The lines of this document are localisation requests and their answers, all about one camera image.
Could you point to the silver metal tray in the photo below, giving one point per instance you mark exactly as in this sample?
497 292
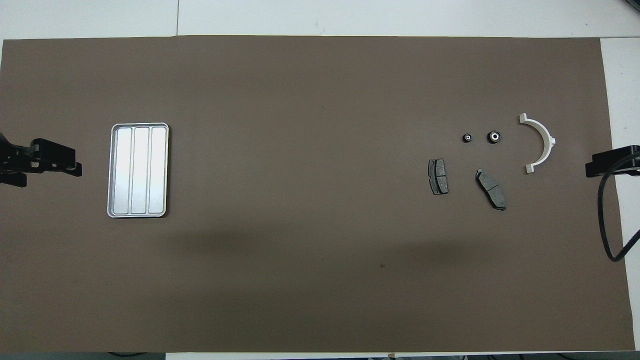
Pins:
140 170

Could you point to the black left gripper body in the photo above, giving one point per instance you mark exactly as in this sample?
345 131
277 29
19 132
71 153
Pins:
15 157

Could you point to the small black bearing gear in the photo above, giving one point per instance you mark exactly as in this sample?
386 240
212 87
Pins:
467 137

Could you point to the rectangular dark grey brake pad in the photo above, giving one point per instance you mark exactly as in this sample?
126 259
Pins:
438 176

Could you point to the brown table mat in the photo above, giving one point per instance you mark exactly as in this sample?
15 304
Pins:
300 250

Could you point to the white semicircular bracket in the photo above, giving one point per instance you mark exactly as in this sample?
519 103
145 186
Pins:
549 142

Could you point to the elongated dark grey brake pad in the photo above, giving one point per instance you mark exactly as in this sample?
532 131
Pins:
491 189

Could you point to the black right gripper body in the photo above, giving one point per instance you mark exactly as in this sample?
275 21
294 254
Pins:
629 160

